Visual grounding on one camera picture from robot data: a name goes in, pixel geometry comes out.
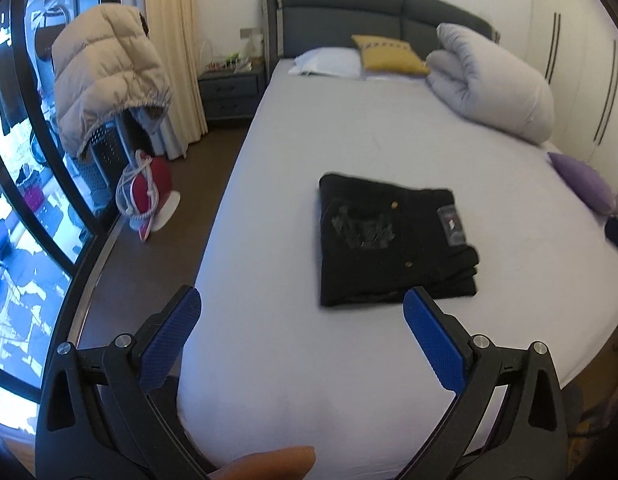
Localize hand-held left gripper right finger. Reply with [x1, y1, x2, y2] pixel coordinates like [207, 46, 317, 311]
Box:
[396, 286, 571, 480]

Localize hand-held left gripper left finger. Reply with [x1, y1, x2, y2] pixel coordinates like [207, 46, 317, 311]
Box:
[36, 285, 216, 480]

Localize black pants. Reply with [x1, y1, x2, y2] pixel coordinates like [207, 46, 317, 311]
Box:
[318, 172, 481, 309]

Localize person's left hand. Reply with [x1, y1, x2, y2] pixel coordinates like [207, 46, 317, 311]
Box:
[208, 446, 318, 480]

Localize purple pillow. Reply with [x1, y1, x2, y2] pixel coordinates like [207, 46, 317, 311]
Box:
[547, 151, 618, 217]

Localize white wardrobe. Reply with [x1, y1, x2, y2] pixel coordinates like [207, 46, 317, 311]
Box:
[530, 0, 618, 201]

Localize grey perforated chair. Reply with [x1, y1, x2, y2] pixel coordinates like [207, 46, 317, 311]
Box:
[78, 109, 146, 203]

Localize folded pale grey duvet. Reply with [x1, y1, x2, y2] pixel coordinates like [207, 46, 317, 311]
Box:
[425, 22, 556, 145]

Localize bed with white sheet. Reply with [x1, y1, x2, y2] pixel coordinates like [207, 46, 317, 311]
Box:
[176, 57, 618, 472]

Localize large window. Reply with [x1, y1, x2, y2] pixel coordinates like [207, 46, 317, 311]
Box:
[0, 0, 122, 436]

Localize grey nightstand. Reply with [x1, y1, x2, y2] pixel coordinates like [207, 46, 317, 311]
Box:
[197, 62, 268, 124]

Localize beige puffer jacket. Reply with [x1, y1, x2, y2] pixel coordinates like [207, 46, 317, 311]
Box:
[51, 4, 173, 160]

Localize yellow pillow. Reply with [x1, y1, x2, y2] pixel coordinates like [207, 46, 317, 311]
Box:
[351, 35, 432, 77]

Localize cream curtain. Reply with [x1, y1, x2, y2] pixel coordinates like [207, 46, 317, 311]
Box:
[144, 0, 210, 161]

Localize white pillow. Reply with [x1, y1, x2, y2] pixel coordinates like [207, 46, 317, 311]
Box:
[289, 47, 368, 81]

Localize grey padded headboard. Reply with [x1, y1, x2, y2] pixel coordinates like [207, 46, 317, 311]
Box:
[261, 0, 501, 75]

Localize red object with white cord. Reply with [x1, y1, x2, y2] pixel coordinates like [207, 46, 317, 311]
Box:
[116, 150, 183, 243]

